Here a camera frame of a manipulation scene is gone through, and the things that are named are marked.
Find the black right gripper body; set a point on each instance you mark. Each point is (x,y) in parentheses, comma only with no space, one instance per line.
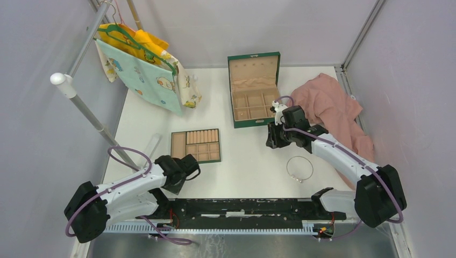
(280,128)

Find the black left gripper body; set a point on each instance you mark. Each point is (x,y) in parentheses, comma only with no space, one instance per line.
(176,188)

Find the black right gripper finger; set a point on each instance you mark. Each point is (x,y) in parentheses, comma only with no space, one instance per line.
(285,139)
(273,140)

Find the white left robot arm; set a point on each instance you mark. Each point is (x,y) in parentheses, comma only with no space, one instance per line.
(94,208)

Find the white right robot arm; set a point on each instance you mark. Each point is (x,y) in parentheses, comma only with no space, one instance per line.
(378,195)

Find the green jewelry tray insert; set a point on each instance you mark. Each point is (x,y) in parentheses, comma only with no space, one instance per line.
(203,145)

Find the green jewelry box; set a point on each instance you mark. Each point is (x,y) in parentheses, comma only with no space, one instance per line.
(253,80)

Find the pink crumpled garment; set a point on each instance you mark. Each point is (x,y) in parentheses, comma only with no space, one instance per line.
(325,102)

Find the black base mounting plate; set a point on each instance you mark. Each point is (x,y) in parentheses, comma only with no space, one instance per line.
(243,214)

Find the white cartoon print garment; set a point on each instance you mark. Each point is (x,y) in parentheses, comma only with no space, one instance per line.
(185,84)

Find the mint cartoon print garment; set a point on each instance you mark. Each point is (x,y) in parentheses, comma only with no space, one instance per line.
(150,82)

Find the yellow garment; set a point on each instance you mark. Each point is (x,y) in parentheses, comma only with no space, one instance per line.
(142,41)

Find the metal clothes rack pole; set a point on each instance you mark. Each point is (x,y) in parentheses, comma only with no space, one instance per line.
(81,124)

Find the green clothes hanger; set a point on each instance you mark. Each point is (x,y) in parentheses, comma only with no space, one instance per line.
(135,41)

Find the aluminium frame rail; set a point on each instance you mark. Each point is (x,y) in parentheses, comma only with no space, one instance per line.
(341,69)

